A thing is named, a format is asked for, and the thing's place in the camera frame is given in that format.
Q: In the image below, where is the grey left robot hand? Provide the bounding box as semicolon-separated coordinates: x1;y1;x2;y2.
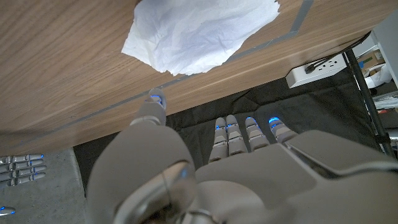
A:
85;88;398;224

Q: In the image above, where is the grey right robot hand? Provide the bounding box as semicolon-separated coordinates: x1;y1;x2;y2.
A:
0;154;47;217

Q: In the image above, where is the white paper towel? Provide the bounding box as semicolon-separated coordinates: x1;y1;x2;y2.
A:
121;0;281;77

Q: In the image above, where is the white plastic bag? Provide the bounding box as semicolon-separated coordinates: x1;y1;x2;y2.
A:
363;63;393;90

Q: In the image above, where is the white power strip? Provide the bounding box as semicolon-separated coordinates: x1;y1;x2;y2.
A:
285;53;348;89

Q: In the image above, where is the black backdrop stand pole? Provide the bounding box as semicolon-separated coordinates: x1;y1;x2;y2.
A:
344;49;396;158

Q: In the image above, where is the brown cardboard box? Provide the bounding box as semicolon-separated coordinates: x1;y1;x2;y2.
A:
356;49;386;71

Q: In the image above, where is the wooden table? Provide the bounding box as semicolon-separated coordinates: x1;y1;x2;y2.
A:
12;0;315;147

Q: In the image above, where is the white shelf cabinet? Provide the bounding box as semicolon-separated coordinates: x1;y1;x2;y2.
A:
371;12;398;88

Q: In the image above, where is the black plug cable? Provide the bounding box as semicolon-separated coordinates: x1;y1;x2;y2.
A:
304;30;373;75

